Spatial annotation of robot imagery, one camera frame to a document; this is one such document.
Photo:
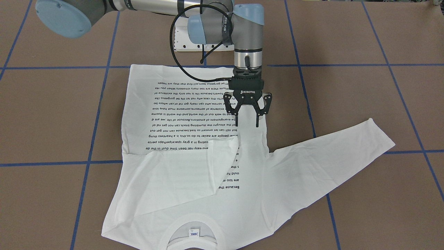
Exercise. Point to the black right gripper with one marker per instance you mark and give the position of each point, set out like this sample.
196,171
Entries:
247,97

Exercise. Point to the white long-sleeve printed shirt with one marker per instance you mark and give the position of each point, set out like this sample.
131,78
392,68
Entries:
191,179

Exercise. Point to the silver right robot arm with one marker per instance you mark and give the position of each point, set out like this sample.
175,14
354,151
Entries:
74,18

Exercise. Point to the white pedestal column with base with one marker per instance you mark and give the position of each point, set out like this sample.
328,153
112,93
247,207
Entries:
208,30

